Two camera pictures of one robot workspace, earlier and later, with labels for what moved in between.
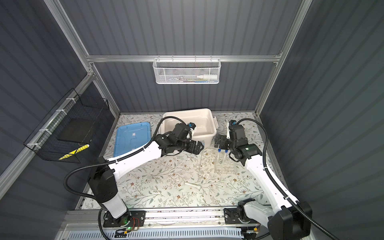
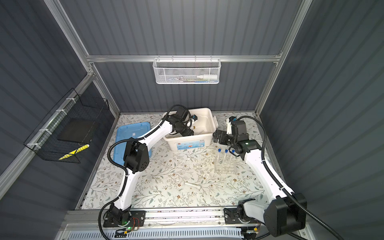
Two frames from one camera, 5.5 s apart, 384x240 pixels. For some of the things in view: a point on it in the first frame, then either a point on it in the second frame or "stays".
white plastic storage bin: [205, 122] stays
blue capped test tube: [219, 151] → [226, 151]
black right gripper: [223, 138] stays
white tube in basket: [208, 76] stays
